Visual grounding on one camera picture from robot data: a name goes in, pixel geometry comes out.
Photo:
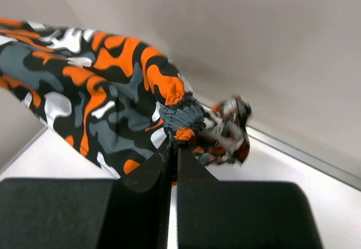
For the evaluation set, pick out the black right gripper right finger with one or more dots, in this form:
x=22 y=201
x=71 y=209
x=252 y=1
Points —
x=240 y=214

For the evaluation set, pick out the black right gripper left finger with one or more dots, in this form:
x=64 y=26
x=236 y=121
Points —
x=87 y=211

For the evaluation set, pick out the orange camouflage shorts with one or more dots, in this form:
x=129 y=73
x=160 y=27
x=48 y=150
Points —
x=116 y=99

